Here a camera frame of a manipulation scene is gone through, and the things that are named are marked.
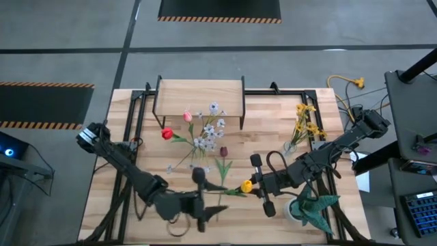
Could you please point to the pink artificial tulip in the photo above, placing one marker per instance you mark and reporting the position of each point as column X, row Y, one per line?
column 187, row 117

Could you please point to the backlit black keyboard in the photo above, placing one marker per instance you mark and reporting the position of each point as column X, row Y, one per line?
column 423, row 215

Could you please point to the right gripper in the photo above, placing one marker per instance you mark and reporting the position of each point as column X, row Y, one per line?
column 276, row 182

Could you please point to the wooden shelf black metal frame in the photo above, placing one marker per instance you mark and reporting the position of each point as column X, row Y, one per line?
column 199, row 97

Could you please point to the black metal bar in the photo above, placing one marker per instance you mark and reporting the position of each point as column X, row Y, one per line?
column 379, row 159

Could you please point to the black side desk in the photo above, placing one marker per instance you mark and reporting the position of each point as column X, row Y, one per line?
column 409, row 109

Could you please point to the yellow orange artificial tulip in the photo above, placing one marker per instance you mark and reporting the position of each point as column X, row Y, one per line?
column 246, row 186

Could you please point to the black diagonal metal post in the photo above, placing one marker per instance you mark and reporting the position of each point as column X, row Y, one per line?
column 418, row 66

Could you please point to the red artificial tulip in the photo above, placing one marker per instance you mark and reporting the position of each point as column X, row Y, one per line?
column 167, row 133

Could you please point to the black computer tower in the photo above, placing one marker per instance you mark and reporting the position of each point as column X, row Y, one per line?
column 12, row 147

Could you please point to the yellow artificial flower bunch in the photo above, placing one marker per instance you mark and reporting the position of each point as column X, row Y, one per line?
column 312, row 128

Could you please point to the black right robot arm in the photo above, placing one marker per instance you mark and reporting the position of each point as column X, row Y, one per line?
column 341, row 143

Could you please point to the ribbed clear glass vase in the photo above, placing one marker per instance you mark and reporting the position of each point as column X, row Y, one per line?
column 289, row 148

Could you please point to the white paper sheet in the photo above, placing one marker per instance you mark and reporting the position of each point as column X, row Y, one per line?
column 362, row 177

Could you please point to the black aluminium rig frame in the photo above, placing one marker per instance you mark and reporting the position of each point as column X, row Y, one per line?
column 290, row 92

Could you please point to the dark maroon artificial tulip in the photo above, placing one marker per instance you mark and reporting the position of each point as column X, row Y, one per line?
column 223, row 152

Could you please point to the black hazard-striped floor mat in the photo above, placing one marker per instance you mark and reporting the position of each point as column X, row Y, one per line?
column 218, row 8
column 34, row 102

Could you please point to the white artificial flower bunch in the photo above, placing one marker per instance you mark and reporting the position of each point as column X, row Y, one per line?
column 209, row 129

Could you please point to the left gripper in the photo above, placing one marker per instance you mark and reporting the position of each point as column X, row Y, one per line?
column 181, row 205

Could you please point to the snake plant in white pot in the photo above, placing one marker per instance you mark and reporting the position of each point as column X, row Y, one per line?
column 309, row 208

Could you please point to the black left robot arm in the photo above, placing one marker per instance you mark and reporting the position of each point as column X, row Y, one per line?
column 129, row 171

